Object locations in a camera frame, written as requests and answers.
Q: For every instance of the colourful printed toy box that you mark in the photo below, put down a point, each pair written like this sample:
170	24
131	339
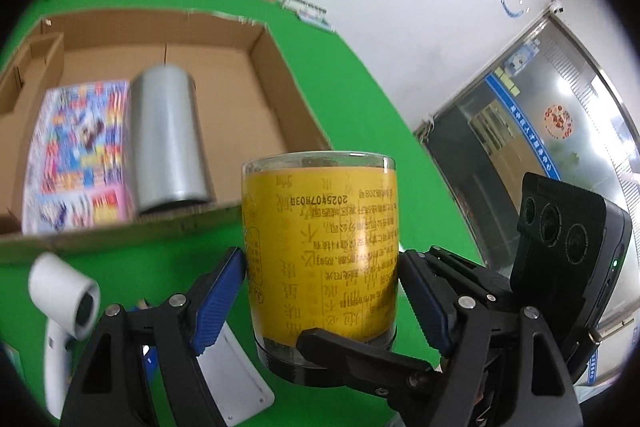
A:
75	147

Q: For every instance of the large cardboard box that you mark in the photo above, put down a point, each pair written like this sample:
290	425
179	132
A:
235	97

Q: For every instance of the white plastic device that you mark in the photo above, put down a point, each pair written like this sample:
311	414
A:
240	382

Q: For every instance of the white hair dryer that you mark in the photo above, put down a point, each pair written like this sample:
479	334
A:
55	287

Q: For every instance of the green felt mat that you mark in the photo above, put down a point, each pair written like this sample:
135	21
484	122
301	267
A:
350	107

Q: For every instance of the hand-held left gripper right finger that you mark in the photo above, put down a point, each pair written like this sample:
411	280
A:
427	307

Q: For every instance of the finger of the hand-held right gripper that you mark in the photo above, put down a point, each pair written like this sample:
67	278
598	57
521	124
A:
360	357
480	279

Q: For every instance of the small wall-mounted camera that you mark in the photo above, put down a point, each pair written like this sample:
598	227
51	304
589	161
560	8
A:
556	7

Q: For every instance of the glass door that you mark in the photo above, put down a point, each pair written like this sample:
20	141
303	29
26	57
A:
525	117

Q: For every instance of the yellow label bottle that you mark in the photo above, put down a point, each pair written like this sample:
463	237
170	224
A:
320	232

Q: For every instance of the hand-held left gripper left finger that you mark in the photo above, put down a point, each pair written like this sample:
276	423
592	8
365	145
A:
220	302

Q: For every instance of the small flat white packet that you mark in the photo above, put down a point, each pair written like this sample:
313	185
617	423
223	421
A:
320	24

